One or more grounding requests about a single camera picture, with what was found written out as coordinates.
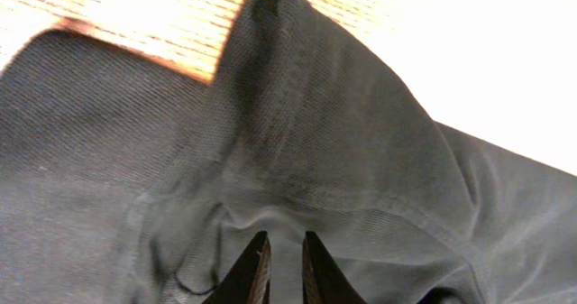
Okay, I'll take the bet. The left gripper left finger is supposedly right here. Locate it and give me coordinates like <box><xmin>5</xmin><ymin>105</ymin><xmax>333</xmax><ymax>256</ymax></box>
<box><xmin>203</xmin><ymin>231</ymin><xmax>271</xmax><ymax>304</ymax></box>

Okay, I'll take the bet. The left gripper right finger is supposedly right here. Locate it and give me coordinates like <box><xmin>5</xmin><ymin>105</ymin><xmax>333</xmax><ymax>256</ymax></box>
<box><xmin>302</xmin><ymin>231</ymin><xmax>367</xmax><ymax>304</ymax></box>

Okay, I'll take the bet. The black polo shirt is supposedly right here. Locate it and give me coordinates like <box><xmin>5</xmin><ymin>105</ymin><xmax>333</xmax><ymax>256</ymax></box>
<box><xmin>1</xmin><ymin>0</ymin><xmax>576</xmax><ymax>303</ymax></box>

